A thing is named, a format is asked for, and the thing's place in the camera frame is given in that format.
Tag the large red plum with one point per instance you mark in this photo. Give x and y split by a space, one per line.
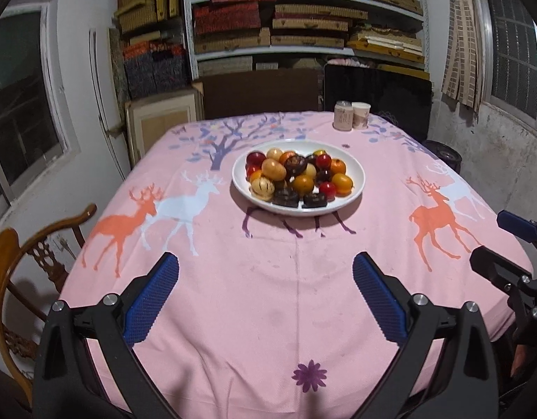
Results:
255 159

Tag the white paper cup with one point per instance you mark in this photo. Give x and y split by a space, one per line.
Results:
361 113

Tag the wooden chair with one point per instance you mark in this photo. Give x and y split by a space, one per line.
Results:
38 248

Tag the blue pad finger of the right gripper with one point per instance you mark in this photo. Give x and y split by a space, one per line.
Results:
520 227

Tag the yellow orange fruit on plate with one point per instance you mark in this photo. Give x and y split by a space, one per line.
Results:
303 185

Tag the pink deer tablecloth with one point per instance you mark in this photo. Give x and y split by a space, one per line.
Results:
265 320

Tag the red cherry tomato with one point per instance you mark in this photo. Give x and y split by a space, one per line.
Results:
324 161
251 169
328 189

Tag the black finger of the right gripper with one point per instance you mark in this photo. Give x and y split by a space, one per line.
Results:
502 273

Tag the white oval plate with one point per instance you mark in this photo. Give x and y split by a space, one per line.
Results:
353 169

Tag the small yellow striped fruit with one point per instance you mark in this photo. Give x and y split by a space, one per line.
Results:
274 154

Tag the yellow pepino purple stripe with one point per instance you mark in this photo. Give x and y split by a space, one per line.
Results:
262 189

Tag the yellow oval fruit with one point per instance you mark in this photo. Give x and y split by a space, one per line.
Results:
343 184

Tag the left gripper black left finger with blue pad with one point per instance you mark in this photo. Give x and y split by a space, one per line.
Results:
67 384

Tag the beige patterned curtain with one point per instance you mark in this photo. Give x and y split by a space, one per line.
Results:
463 73

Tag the dark purple fruit on plate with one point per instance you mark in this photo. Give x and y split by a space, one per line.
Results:
323 176

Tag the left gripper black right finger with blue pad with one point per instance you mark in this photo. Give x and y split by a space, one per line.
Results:
444 366

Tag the framed board leaning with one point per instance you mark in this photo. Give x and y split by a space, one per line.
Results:
149 118

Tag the white metal shelf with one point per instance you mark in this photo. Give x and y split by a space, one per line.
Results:
226 36

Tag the orange tangerine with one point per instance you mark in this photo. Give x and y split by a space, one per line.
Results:
337 166

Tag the large yellow striped melon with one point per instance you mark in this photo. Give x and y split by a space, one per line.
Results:
273 170

